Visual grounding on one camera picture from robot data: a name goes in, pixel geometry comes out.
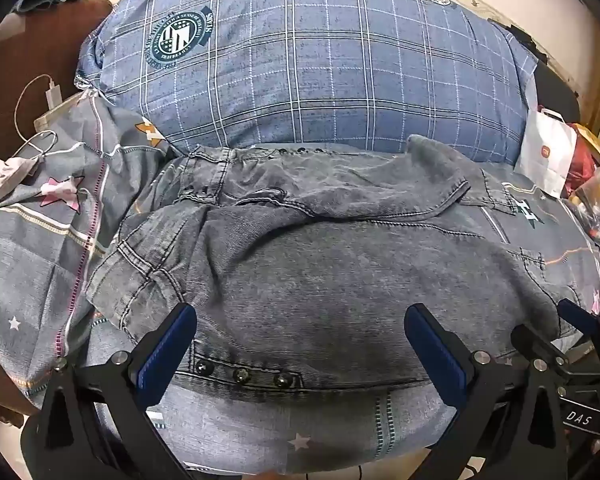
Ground blue plaid pillow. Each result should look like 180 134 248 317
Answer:
75 0 538 166

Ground red bag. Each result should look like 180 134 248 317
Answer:
565 122 600 191

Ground white charger cable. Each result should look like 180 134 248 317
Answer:
12 74 58 161

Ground black fabric item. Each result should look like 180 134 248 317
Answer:
490 20 581 126

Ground pink cloth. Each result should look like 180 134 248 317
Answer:
0 155 41 201

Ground grey denim pants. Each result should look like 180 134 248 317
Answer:
87 135 583 396

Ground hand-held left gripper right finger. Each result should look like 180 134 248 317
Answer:
404 302 571 480

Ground white charger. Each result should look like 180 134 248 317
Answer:
44 74 66 111

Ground brown headboard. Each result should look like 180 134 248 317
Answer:
0 0 116 161

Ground white paper bag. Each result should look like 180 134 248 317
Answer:
515 105 581 200

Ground grey star printed bedsheet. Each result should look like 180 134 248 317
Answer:
0 92 600 476

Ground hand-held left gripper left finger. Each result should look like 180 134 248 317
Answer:
20 302 201 480

